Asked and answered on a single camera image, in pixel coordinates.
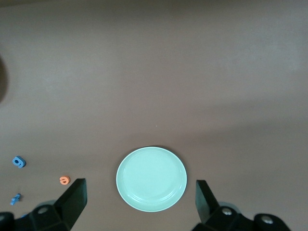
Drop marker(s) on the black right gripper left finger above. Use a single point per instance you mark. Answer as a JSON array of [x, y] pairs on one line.
[[69, 207]]

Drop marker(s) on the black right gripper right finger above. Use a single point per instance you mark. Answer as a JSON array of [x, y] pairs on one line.
[[207, 207]]

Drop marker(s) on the orange foam letter e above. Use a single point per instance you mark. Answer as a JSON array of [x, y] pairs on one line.
[[61, 180]]

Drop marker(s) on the blue foam letter D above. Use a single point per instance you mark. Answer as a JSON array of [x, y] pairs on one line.
[[23, 215]]

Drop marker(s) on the small blue foam letter t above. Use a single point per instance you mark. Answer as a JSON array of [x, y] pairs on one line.
[[16, 198]]

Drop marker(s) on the light green plate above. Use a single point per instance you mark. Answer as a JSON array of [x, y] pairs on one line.
[[151, 179]]

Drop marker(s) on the blue foam letter g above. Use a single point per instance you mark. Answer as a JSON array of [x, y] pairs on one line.
[[22, 164]]

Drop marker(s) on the brown table cover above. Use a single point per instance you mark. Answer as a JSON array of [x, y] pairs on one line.
[[154, 72]]

